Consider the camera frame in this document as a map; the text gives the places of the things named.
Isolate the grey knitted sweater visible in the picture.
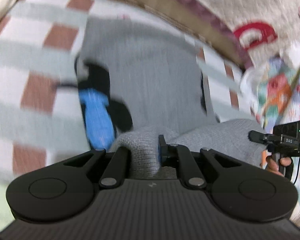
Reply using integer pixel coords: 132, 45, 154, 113
77, 17, 263, 179

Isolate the person right hand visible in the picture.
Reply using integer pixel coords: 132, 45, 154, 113
266, 155, 292, 176

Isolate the colourful patterned cloth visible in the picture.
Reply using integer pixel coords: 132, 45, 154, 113
239, 55, 300, 215

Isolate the black blue bag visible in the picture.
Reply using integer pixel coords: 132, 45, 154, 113
55, 61, 133, 150

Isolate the white red quilted bedspread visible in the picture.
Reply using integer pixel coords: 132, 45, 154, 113
178, 0, 300, 68

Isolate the checkered bed sheet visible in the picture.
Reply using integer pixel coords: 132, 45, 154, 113
0, 0, 250, 231

